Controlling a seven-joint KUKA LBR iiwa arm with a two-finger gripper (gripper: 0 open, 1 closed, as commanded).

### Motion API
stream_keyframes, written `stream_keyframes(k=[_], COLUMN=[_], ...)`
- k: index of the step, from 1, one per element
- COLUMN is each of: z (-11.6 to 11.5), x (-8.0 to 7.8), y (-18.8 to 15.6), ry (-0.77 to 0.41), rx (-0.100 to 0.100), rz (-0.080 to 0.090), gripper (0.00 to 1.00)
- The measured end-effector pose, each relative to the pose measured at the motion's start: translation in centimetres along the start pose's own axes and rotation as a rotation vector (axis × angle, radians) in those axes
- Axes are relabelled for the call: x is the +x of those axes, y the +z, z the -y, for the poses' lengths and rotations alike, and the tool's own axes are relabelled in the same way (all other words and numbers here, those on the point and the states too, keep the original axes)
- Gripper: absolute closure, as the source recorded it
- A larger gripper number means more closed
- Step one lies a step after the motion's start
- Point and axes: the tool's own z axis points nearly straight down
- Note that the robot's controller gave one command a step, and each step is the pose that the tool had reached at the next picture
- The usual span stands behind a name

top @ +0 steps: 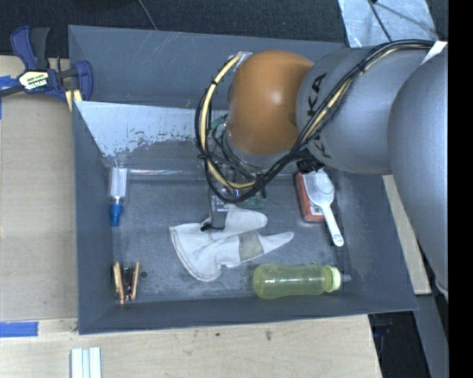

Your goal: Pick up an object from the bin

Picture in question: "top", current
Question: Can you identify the white work glove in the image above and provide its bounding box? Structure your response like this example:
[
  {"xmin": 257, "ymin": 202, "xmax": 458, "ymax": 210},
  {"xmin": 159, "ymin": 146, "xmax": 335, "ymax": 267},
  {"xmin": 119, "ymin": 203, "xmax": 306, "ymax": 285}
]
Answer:
[{"xmin": 168, "ymin": 203, "xmax": 296, "ymax": 284}]

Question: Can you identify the grey metal bin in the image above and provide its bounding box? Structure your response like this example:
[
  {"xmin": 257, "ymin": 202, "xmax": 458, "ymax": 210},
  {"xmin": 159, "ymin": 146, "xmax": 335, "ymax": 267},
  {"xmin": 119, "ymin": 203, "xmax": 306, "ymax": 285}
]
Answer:
[{"xmin": 67, "ymin": 24, "xmax": 419, "ymax": 335}]

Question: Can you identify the orange box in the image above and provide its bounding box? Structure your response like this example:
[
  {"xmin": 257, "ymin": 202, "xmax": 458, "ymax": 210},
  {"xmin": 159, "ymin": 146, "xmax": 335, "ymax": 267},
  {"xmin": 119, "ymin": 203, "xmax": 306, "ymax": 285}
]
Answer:
[{"xmin": 294, "ymin": 170, "xmax": 326, "ymax": 224}]

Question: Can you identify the white plastic scoop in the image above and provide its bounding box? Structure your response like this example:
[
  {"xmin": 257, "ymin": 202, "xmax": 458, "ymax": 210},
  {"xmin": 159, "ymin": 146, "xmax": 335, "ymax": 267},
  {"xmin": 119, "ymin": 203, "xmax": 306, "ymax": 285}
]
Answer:
[{"xmin": 301, "ymin": 170, "xmax": 345, "ymax": 248}]

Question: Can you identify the yellow-green clear plastic bottle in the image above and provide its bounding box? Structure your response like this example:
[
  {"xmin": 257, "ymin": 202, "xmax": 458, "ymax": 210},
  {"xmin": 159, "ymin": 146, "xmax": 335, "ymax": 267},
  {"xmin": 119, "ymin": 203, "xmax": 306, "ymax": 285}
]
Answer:
[{"xmin": 251, "ymin": 263, "xmax": 352, "ymax": 301}]

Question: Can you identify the white and blue tube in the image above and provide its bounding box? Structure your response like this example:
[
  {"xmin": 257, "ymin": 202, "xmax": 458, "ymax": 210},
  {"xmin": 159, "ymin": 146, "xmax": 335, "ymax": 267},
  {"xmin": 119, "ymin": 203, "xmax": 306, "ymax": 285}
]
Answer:
[{"xmin": 108, "ymin": 166, "xmax": 129, "ymax": 228}]

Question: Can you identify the pale wood board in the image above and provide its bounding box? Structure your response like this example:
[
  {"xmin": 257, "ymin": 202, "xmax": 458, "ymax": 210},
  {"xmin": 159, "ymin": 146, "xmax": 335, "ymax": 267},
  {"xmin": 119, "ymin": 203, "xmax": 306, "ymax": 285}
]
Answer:
[{"xmin": 0, "ymin": 54, "xmax": 80, "ymax": 323}]

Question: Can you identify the black cylinder on white bracket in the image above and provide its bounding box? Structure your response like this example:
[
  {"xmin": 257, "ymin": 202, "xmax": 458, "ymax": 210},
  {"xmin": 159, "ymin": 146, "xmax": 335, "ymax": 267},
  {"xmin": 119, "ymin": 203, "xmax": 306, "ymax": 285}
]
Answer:
[{"xmin": 296, "ymin": 157, "xmax": 325, "ymax": 173}]

